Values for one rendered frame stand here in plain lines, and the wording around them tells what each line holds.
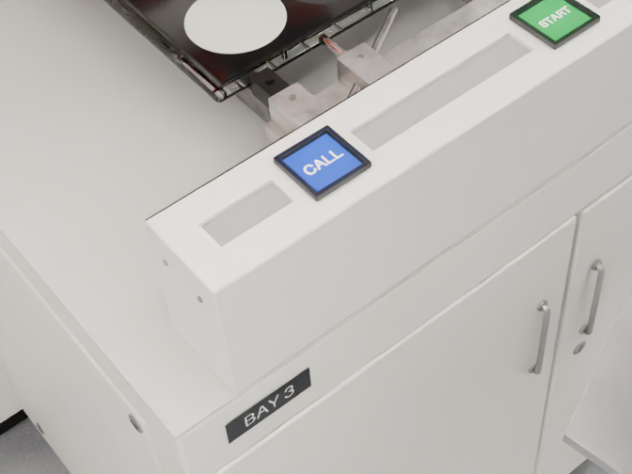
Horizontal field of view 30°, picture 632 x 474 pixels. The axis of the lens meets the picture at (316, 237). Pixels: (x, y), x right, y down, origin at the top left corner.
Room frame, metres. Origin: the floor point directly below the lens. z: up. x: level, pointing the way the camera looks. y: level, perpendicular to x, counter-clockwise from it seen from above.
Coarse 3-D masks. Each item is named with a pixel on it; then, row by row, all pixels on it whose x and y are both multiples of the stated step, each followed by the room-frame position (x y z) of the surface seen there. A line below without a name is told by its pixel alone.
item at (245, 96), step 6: (246, 90) 0.86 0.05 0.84; (240, 96) 0.87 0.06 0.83; (246, 96) 0.86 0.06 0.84; (252, 96) 0.85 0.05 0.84; (246, 102) 0.86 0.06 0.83; (252, 102) 0.85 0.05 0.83; (258, 102) 0.85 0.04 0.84; (252, 108) 0.86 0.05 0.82; (258, 108) 0.85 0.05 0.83; (264, 108) 0.84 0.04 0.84; (258, 114) 0.85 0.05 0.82; (264, 114) 0.84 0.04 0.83; (264, 120) 0.84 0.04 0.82; (270, 120) 0.83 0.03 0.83
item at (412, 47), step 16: (480, 0) 0.92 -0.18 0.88; (496, 0) 0.92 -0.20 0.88; (448, 16) 0.90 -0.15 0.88; (464, 16) 0.90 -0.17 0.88; (480, 16) 0.90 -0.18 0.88; (432, 32) 0.88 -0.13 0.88; (448, 32) 0.88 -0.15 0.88; (400, 48) 0.86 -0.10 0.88; (416, 48) 0.86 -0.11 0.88; (400, 64) 0.84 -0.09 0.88; (320, 96) 0.81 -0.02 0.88; (336, 96) 0.80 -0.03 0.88; (272, 128) 0.77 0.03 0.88
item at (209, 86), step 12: (108, 0) 0.95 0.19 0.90; (120, 0) 0.95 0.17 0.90; (120, 12) 0.93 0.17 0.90; (132, 12) 0.92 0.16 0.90; (132, 24) 0.91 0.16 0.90; (144, 24) 0.90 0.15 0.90; (144, 36) 0.90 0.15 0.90; (156, 36) 0.89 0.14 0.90; (156, 48) 0.88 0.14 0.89; (168, 48) 0.87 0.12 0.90; (180, 60) 0.85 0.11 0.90; (192, 72) 0.83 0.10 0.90; (204, 72) 0.83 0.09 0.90; (204, 84) 0.81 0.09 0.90; (216, 84) 0.81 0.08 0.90
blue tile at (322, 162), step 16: (320, 144) 0.66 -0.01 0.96; (336, 144) 0.66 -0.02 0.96; (288, 160) 0.65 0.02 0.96; (304, 160) 0.65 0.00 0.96; (320, 160) 0.64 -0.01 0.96; (336, 160) 0.64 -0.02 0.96; (352, 160) 0.64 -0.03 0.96; (304, 176) 0.63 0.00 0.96; (320, 176) 0.63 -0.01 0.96; (336, 176) 0.63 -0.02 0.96
